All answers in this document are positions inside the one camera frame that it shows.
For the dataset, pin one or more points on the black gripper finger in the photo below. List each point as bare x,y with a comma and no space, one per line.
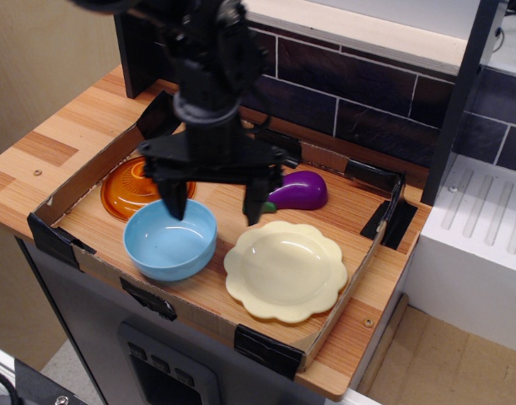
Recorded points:
174,196
257,191

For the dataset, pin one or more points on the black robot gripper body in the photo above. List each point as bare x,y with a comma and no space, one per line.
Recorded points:
224,154

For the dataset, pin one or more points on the light blue plastic bowl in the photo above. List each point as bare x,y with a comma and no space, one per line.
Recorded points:
166,249

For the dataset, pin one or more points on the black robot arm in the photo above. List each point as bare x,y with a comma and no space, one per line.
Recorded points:
216,63

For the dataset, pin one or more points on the cream scalloped plastic plate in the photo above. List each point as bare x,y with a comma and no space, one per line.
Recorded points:
285,272

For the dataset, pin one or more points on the orange transparent pot lid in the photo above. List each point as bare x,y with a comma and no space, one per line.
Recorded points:
126,189

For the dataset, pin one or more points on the purple toy eggplant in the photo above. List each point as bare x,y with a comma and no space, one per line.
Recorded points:
304,190

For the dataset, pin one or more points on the dark left shelf panel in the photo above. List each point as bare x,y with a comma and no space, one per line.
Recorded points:
142,53

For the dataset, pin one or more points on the cardboard tray border with tape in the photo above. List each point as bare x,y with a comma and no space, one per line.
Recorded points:
72,225

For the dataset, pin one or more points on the white toy sink drainboard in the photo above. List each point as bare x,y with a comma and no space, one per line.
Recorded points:
463,270

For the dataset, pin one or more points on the dark grey vertical post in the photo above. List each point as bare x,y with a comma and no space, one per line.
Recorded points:
478,52

